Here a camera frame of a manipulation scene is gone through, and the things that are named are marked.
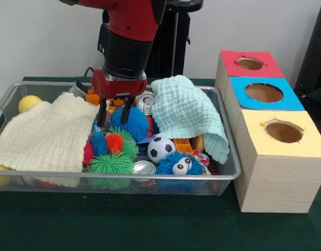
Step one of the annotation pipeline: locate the multicoloured spiky caterpillar toy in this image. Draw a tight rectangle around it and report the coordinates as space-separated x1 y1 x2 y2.
83 127 139 168

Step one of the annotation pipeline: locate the black and white soccer ball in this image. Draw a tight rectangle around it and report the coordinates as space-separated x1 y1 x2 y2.
147 135 176 165

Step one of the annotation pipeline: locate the black equipment case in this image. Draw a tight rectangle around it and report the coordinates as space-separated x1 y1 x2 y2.
293 4 321 97

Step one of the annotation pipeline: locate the green spiky rubber ball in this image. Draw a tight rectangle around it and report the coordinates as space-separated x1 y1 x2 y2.
85 153 136 189

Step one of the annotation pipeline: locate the silver wire mesh bin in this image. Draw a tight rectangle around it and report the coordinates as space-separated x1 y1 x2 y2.
0 81 241 196

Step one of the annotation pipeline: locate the dark green tablecloth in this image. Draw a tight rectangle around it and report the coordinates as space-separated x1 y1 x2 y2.
0 76 321 251

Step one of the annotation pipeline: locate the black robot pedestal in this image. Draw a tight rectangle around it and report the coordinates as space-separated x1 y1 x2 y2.
102 0 204 78

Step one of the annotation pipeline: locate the wooden box with three holes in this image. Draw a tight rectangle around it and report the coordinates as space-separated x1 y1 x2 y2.
214 49 321 213

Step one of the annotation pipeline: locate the blue spiky ball with eyes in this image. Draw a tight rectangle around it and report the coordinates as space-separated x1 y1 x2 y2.
155 151 206 190

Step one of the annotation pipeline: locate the small yellow ball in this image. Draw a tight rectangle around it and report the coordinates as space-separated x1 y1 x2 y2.
18 95 42 113

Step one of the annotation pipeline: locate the mint muslin cloth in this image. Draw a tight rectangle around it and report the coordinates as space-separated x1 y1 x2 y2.
150 75 230 165

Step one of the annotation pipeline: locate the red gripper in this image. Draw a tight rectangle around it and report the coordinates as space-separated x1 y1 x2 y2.
91 69 148 126

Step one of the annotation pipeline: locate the blue spiky rubber ball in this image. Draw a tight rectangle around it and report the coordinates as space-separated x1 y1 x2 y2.
109 106 150 142

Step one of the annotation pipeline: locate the long orange toy block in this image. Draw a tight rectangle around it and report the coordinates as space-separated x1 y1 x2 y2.
85 89 137 107

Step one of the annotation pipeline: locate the cream muslin cloth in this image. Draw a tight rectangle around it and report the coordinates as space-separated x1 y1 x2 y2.
0 92 102 188

